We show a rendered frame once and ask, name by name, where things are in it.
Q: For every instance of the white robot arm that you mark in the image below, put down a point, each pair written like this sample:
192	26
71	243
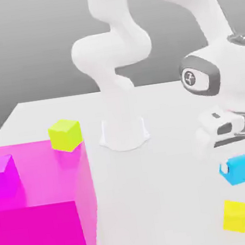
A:
112	49

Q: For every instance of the small yellow cube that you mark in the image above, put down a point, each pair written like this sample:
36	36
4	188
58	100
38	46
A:
235	216

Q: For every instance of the small magenta cube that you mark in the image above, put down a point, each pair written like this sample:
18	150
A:
4	187

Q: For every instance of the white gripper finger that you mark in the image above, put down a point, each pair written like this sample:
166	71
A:
225	166

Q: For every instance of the small blue cube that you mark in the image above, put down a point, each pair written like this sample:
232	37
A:
240	170

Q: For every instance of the small lime cube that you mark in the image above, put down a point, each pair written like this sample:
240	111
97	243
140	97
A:
65	136

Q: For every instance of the large magenta box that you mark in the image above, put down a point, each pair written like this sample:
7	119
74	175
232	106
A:
48	233

